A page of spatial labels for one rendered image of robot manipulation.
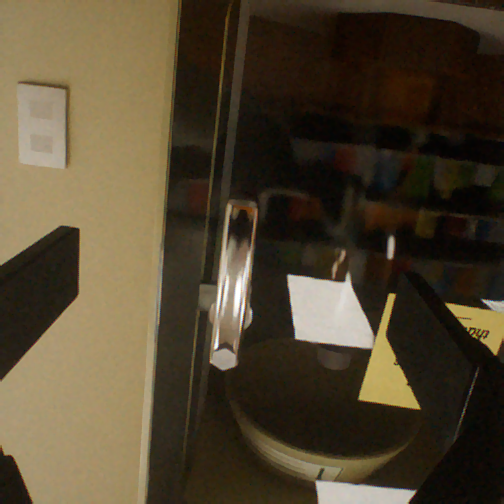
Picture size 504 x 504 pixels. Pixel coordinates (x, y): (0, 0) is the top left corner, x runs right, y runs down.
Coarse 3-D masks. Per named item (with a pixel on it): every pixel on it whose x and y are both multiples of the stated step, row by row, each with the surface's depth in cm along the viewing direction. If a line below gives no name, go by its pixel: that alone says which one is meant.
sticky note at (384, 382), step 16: (448, 304) 28; (384, 320) 29; (464, 320) 29; (480, 320) 29; (496, 320) 29; (384, 336) 29; (480, 336) 29; (496, 336) 29; (384, 352) 30; (496, 352) 29; (368, 368) 30; (384, 368) 30; (400, 368) 30; (368, 384) 30; (384, 384) 30; (400, 384) 30; (368, 400) 31; (384, 400) 31; (400, 400) 31
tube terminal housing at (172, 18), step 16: (176, 0) 25; (176, 16) 25; (160, 144) 27; (160, 160) 27; (160, 176) 28; (160, 192) 28; (160, 208) 28; (160, 224) 29; (160, 240) 29; (144, 400) 33; (144, 416) 33; (144, 432) 34; (144, 448) 34; (144, 464) 34; (144, 480) 35; (144, 496) 35
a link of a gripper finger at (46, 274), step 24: (48, 240) 17; (72, 240) 18; (24, 264) 15; (48, 264) 16; (72, 264) 18; (0, 288) 13; (24, 288) 15; (48, 288) 16; (72, 288) 19; (0, 312) 13; (24, 312) 15; (48, 312) 17; (0, 336) 13; (24, 336) 15; (0, 360) 14
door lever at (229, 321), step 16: (240, 208) 22; (256, 208) 22; (224, 224) 22; (240, 224) 22; (256, 224) 22; (224, 240) 22; (240, 240) 22; (224, 256) 23; (240, 256) 22; (224, 272) 23; (240, 272) 23; (224, 288) 23; (240, 288) 23; (224, 304) 23; (240, 304) 23; (224, 320) 24; (240, 320) 24; (224, 336) 24; (240, 336) 24; (224, 352) 24; (240, 352) 25; (224, 368) 24
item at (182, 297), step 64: (192, 0) 24; (256, 0) 23; (320, 0) 23; (384, 0) 23; (448, 0) 23; (192, 64) 24; (256, 64) 24; (320, 64) 24; (384, 64) 24; (448, 64) 24; (192, 128) 25; (256, 128) 25; (320, 128) 25; (384, 128) 25; (448, 128) 25; (192, 192) 27; (256, 192) 27; (320, 192) 26; (384, 192) 26; (448, 192) 26; (192, 256) 28; (256, 256) 28; (320, 256) 28; (384, 256) 28; (448, 256) 27; (192, 320) 29; (256, 320) 29; (320, 320) 29; (192, 384) 31; (256, 384) 31; (320, 384) 30; (192, 448) 32; (256, 448) 32; (320, 448) 32; (384, 448) 32
